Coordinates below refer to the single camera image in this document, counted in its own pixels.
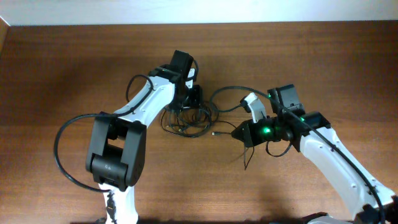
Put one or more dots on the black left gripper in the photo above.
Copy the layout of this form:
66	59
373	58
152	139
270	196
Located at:
196	101

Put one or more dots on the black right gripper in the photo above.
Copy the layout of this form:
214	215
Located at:
251	139

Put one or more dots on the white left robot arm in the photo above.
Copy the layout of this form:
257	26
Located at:
116	153

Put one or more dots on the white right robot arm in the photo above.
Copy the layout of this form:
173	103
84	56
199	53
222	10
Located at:
311	134

